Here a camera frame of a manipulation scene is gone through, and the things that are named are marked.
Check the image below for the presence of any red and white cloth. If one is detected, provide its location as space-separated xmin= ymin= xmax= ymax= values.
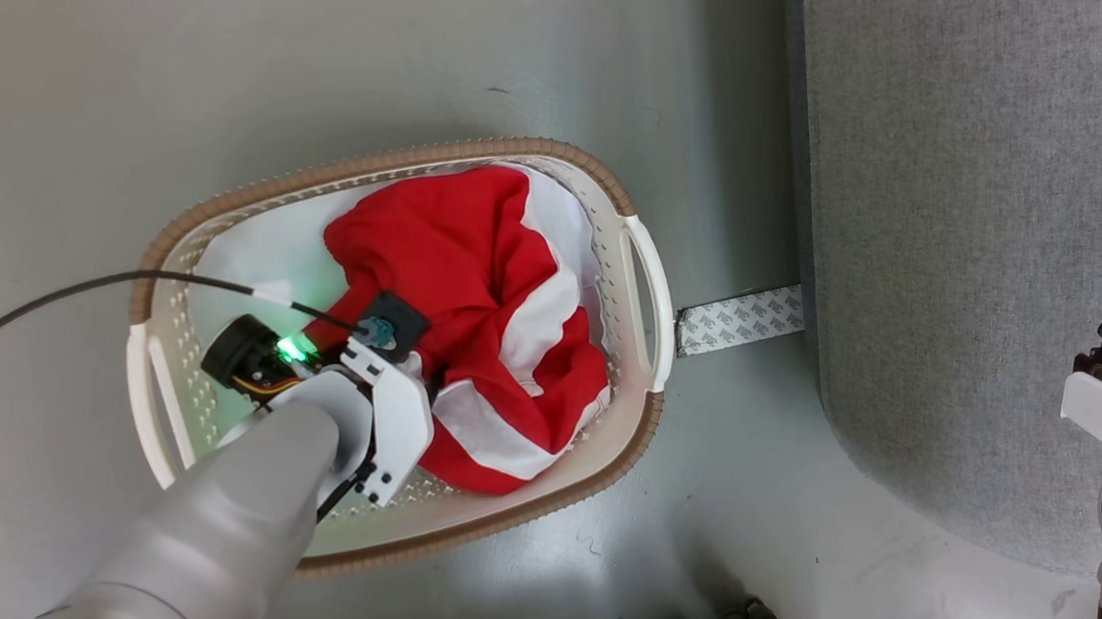
xmin=294 ymin=153 xmax=625 ymax=502

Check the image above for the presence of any patterned white tape strip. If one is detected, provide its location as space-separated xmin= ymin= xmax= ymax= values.
xmin=674 ymin=277 xmax=808 ymax=365

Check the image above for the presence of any white laundry basket brown rim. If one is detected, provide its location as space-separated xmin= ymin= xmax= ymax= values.
xmin=113 ymin=113 xmax=689 ymax=602

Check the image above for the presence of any grey fabric sofa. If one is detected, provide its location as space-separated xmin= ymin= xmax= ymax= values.
xmin=749 ymin=0 xmax=1102 ymax=577

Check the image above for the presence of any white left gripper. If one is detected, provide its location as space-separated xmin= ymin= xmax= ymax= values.
xmin=266 ymin=330 xmax=441 ymax=512

